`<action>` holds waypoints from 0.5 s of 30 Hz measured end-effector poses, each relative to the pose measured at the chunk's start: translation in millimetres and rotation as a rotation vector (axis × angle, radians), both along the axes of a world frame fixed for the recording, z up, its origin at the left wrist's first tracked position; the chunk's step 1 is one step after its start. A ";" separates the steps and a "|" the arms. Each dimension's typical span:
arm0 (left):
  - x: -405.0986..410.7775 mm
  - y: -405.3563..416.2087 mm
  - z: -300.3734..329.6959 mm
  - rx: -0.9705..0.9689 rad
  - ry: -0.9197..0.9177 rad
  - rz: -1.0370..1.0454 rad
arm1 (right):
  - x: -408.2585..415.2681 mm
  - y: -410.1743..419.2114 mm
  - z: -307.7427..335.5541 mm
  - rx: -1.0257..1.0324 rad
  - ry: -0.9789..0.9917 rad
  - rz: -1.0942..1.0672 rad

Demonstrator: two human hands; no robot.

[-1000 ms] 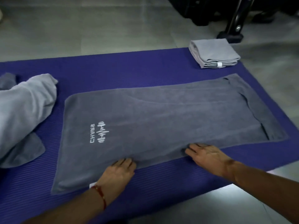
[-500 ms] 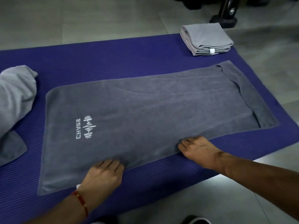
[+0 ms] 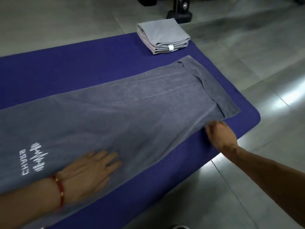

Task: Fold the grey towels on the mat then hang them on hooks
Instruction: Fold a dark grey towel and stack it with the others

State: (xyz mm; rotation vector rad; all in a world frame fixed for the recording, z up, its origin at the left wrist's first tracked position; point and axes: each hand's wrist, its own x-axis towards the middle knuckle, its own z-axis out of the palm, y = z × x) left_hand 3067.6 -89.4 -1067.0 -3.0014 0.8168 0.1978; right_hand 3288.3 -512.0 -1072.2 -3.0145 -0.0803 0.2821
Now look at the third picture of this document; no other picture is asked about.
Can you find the purple ribbed mat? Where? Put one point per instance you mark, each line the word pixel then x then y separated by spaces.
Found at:
pixel 71 61

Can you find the black and white sneaker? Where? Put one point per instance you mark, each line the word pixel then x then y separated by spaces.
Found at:
pixel 178 227

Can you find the person's left hand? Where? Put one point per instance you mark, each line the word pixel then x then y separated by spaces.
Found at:
pixel 85 176

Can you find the dark grey printed towel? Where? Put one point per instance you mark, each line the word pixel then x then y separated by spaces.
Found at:
pixel 131 104

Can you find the black weight stack machine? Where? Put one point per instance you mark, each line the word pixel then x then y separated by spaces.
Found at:
pixel 180 15

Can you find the person's right forearm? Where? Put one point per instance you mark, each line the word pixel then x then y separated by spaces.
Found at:
pixel 274 178

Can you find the person's right hand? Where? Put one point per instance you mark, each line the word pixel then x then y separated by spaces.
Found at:
pixel 221 135

